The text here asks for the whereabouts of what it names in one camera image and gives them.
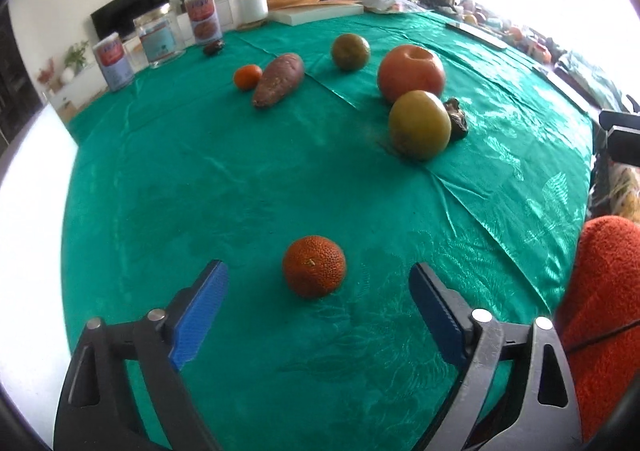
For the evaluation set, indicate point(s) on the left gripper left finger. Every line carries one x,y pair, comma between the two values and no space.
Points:
97,410

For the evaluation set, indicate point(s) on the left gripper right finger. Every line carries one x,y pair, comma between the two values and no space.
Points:
514,390

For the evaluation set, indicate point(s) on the sweet potato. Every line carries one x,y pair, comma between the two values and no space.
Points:
281,77

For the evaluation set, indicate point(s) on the white cardboard box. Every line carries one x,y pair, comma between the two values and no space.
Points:
35,352

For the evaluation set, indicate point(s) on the tray of toys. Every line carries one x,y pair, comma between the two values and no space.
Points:
543,49

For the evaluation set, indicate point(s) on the dark wrinkled fruit near apple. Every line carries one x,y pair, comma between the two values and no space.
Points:
458,122

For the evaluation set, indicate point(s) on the yellow-green round fruit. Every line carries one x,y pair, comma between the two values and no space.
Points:
419,125

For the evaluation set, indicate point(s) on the large red apple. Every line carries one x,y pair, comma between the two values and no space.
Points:
409,67

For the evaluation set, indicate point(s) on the near small orange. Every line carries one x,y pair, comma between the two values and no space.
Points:
314,266

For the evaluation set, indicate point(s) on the small orange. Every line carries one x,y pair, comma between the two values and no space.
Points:
314,266
246,77

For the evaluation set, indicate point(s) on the white plastic snack bag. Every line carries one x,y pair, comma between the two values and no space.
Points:
391,6

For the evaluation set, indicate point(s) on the green-brown round fruit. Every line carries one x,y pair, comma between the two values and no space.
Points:
350,52

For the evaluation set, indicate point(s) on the green satin tablecloth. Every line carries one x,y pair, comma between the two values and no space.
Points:
180,168

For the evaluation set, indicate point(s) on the red flower vase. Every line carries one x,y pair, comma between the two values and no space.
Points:
46,76

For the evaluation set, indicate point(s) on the far small orange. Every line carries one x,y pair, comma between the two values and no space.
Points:
246,77

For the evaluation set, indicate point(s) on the small dark fruit by cans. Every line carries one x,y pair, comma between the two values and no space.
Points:
213,47

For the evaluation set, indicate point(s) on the glass jar teal label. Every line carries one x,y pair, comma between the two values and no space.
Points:
160,35

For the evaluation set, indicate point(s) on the white flat box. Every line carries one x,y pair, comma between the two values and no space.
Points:
308,13

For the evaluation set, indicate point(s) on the black television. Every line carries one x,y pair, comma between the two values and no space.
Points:
118,16

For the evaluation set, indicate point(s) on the right red-labelled tin can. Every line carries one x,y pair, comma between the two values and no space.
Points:
204,20

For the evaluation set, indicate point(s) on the black-lidded clear canister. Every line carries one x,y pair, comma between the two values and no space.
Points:
246,13

